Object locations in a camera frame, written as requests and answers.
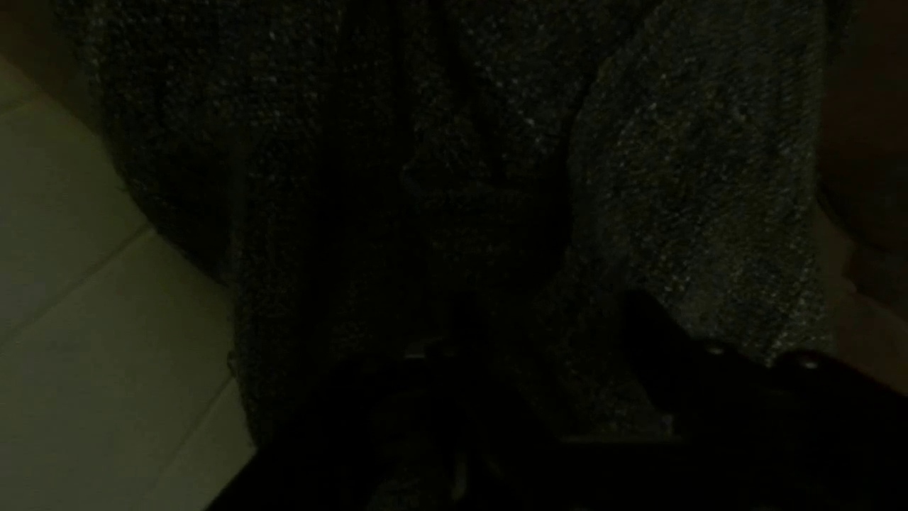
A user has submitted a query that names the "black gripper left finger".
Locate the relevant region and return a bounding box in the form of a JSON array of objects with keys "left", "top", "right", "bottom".
[{"left": 207, "top": 355, "right": 470, "bottom": 511}]

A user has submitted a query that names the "dark grey cloth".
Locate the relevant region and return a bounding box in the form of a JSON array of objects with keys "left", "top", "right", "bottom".
[{"left": 49, "top": 0, "right": 847, "bottom": 436}]

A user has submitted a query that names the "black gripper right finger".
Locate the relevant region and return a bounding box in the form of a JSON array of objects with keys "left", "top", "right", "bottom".
[{"left": 622, "top": 293, "right": 908, "bottom": 511}]

